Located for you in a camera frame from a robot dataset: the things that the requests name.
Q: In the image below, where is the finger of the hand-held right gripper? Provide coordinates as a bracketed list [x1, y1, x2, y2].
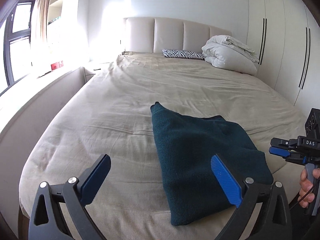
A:
[271, 137, 298, 147]
[268, 146, 305, 161]

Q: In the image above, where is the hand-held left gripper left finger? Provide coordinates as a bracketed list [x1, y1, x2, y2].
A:
[28, 154, 112, 240]

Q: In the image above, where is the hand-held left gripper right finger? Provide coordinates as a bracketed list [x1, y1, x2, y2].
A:
[210, 154, 292, 240]

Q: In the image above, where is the dark teal knit sweater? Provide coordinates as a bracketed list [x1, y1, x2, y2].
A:
[150, 101, 274, 227]

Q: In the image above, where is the person's right hand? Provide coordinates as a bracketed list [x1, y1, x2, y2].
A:
[298, 167, 320, 208]

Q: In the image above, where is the white window ledge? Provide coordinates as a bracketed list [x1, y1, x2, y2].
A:
[0, 66, 87, 144]

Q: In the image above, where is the white folded duvet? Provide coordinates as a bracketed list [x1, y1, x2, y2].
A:
[201, 35, 260, 76]

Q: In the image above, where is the bed with beige sheet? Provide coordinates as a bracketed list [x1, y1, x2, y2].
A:
[19, 51, 305, 240]

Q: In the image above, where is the white nightstand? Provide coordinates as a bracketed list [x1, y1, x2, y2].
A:
[83, 60, 118, 83]

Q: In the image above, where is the red box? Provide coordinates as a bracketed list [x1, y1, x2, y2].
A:
[50, 60, 64, 71]

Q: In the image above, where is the zebra print pillow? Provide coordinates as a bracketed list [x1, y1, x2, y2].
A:
[162, 49, 206, 61]

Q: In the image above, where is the cream padded headboard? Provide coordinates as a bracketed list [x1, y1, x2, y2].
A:
[123, 17, 233, 55]

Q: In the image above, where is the dark framed window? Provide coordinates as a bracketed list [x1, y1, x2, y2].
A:
[2, 1, 35, 91]

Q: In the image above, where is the beige curtain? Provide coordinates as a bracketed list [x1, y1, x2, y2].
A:
[29, 0, 52, 66]

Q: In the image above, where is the black cable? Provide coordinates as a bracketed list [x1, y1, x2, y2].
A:
[288, 174, 320, 210]

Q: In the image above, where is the cream wardrobe with black handles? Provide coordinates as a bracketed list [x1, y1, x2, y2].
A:
[246, 0, 320, 122]

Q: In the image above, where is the white wall shelf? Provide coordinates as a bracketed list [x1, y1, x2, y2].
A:
[47, 0, 68, 27]

